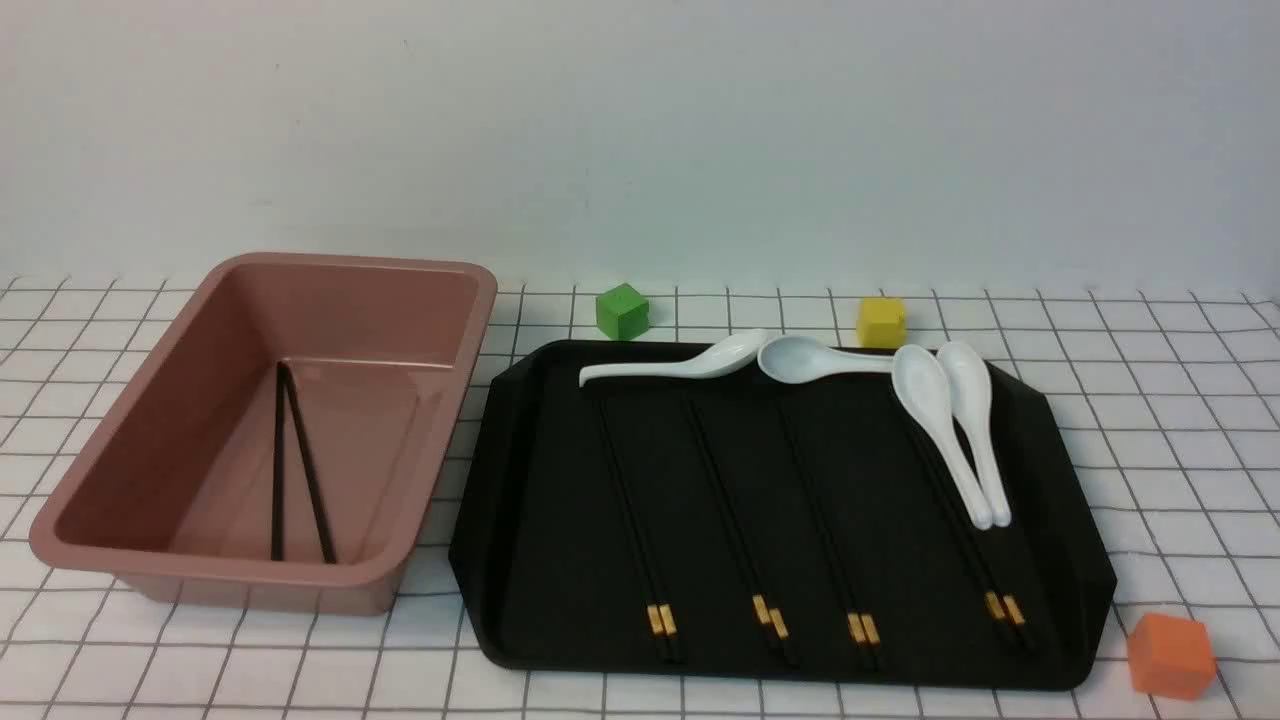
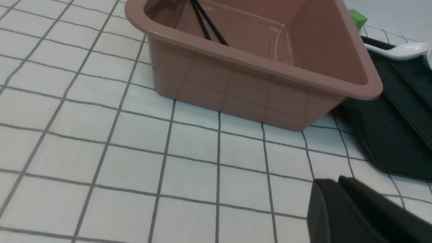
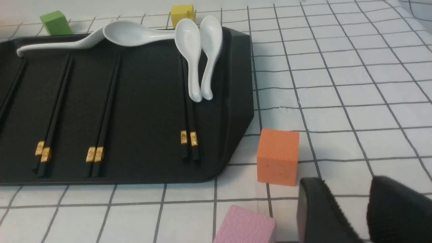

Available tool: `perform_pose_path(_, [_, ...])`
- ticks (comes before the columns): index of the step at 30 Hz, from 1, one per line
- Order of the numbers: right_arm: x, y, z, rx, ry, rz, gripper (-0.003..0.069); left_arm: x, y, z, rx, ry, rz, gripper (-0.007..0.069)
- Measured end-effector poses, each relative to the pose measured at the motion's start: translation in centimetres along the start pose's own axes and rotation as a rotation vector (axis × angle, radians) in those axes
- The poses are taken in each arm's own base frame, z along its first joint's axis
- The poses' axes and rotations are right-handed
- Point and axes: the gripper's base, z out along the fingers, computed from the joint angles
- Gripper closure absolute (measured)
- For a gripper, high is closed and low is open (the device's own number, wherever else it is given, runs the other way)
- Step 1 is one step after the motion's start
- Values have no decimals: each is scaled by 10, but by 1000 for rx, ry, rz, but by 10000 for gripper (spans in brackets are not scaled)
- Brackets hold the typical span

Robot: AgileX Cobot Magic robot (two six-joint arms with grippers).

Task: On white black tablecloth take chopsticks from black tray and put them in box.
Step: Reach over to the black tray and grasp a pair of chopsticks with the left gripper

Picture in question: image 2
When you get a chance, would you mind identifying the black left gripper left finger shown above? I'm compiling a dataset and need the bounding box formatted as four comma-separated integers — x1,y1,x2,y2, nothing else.
307,179,388,243

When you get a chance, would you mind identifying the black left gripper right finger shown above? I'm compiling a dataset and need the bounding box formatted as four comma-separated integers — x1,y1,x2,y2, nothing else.
338,176,432,243

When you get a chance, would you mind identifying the black chopstick gold band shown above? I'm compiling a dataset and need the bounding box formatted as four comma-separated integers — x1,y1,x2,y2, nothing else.
190,0,212,41
201,6,229,46

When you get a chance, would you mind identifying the black plastic tray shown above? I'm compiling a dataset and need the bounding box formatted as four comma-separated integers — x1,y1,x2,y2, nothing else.
336,51,432,183

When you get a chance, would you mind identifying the pink plastic bin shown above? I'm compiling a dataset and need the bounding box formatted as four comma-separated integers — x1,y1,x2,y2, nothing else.
125,0,383,131

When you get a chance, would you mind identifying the white ceramic spoon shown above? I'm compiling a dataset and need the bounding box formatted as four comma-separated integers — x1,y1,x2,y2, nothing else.
364,43,431,61

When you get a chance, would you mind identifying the green cube block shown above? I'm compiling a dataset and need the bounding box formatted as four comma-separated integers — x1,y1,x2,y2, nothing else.
348,9,368,32

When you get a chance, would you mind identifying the white checkered tablecloth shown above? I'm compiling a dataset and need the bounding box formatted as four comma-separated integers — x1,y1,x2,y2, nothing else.
1,0,431,243

